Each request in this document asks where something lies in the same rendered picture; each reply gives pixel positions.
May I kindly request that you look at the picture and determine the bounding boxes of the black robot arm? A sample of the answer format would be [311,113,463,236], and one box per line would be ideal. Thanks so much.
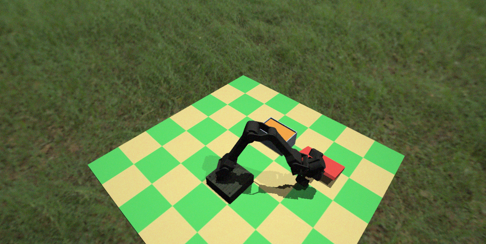
[215,120,326,184]

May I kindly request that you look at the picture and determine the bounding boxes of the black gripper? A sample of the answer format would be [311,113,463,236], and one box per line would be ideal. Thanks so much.
[295,148,323,187]

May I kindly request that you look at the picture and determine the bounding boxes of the red rectangular lid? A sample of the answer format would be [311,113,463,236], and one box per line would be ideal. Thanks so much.
[299,146,345,180]

